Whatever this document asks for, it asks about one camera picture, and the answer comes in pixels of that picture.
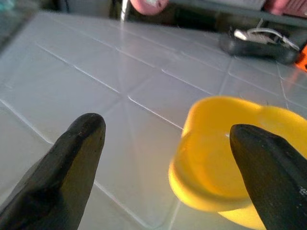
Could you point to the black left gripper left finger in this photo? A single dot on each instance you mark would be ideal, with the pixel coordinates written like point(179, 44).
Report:
point(57, 177)

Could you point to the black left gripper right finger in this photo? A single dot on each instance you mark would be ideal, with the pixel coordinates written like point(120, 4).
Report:
point(271, 172)

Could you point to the yellow plastic cup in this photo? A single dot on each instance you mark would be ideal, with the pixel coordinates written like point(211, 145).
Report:
point(208, 165)

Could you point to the orange object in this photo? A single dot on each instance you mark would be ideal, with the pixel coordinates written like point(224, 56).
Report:
point(302, 57)

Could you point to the black tray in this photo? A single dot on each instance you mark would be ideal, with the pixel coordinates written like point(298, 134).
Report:
point(259, 49)

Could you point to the silver metal cutlery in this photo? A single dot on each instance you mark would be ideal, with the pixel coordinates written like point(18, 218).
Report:
point(261, 36)

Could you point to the white metal pole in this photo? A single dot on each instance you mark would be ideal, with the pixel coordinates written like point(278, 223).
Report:
point(124, 9)

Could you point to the pink round object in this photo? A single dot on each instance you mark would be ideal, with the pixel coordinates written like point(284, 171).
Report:
point(148, 6)

